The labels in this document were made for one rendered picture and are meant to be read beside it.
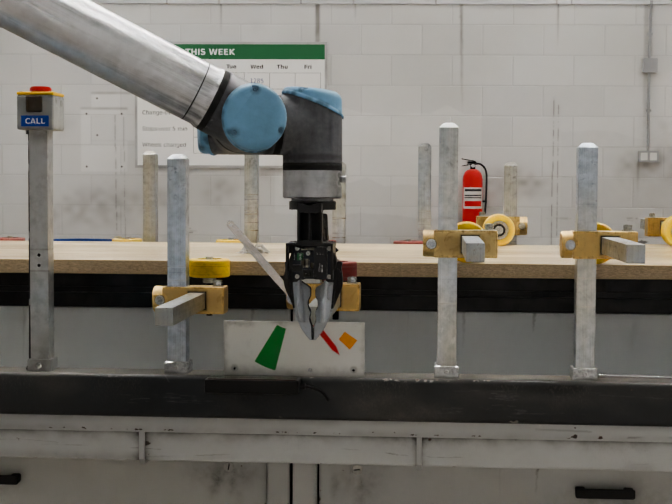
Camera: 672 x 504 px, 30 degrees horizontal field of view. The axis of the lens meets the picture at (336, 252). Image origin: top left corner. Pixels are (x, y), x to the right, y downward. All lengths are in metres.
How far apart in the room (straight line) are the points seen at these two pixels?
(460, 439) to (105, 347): 0.76
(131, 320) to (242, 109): 0.99
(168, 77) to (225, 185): 7.78
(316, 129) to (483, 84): 7.63
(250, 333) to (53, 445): 0.44
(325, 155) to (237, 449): 0.74
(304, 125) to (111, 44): 0.33
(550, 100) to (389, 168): 1.29
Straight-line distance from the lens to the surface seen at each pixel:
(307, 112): 1.86
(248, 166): 3.41
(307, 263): 1.87
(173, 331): 2.35
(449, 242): 2.28
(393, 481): 2.61
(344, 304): 2.30
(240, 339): 2.32
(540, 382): 2.30
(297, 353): 2.31
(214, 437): 2.40
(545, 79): 9.52
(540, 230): 9.48
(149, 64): 1.69
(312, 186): 1.86
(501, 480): 2.61
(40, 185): 2.40
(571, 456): 2.38
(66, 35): 1.69
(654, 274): 2.49
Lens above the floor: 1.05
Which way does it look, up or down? 3 degrees down
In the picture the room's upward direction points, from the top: straight up
